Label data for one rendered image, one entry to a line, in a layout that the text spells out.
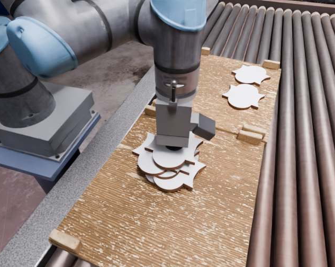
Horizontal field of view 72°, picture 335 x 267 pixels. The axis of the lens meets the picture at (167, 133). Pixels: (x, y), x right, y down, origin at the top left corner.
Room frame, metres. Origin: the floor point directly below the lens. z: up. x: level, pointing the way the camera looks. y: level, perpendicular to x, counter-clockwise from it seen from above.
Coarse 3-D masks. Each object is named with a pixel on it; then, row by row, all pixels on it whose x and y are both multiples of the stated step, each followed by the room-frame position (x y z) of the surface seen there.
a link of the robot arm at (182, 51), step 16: (160, 0) 0.32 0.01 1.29; (176, 0) 0.31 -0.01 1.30; (192, 0) 0.32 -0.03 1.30; (144, 16) 0.34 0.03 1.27; (160, 16) 0.32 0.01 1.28; (176, 16) 0.31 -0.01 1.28; (192, 16) 0.31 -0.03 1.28; (144, 32) 0.34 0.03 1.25; (160, 32) 0.32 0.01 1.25; (176, 32) 0.31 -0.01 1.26; (192, 32) 0.32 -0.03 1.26; (160, 48) 0.32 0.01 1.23; (176, 48) 0.31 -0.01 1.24; (192, 48) 0.32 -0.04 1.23; (160, 64) 0.32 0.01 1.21; (176, 64) 0.31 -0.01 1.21; (192, 64) 0.32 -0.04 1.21
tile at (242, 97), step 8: (232, 88) 0.64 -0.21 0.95; (240, 88) 0.64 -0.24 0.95; (248, 88) 0.64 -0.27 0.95; (256, 88) 0.64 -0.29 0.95; (224, 96) 0.60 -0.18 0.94; (232, 96) 0.59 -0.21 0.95; (240, 96) 0.59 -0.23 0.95; (248, 96) 0.59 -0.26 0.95; (256, 96) 0.59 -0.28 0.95; (264, 96) 0.60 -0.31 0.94; (232, 104) 0.55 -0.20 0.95; (240, 104) 0.55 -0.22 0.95; (248, 104) 0.55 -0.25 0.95; (256, 104) 0.55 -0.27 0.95
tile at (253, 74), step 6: (246, 66) 0.78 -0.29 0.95; (252, 66) 0.78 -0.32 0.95; (258, 66) 0.78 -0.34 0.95; (234, 72) 0.74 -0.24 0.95; (240, 72) 0.74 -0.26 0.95; (246, 72) 0.74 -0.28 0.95; (252, 72) 0.74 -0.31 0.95; (258, 72) 0.74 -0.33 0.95; (264, 72) 0.74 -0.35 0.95; (240, 78) 0.70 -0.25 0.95; (246, 78) 0.70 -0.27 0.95; (252, 78) 0.70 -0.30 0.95; (258, 78) 0.70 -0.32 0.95; (264, 78) 0.70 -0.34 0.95; (252, 84) 0.68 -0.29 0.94; (258, 84) 0.67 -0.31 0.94
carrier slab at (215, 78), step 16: (208, 64) 0.82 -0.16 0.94; (224, 64) 0.82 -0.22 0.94; (240, 64) 0.82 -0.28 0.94; (256, 64) 0.82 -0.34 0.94; (208, 80) 0.70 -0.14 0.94; (224, 80) 0.70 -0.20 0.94; (272, 80) 0.70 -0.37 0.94; (208, 96) 0.61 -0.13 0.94; (272, 96) 0.61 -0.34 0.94; (192, 112) 0.53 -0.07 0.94; (208, 112) 0.53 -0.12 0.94; (224, 112) 0.53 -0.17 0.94; (240, 112) 0.53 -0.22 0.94; (256, 112) 0.53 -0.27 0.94; (272, 112) 0.53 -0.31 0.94; (224, 128) 0.46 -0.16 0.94; (240, 128) 0.46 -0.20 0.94
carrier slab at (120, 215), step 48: (240, 144) 0.40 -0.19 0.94; (96, 192) 0.26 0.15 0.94; (144, 192) 0.26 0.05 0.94; (192, 192) 0.26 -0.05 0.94; (240, 192) 0.26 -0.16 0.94; (48, 240) 0.16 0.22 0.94; (96, 240) 0.16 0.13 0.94; (144, 240) 0.16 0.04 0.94; (192, 240) 0.16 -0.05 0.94; (240, 240) 0.16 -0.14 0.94
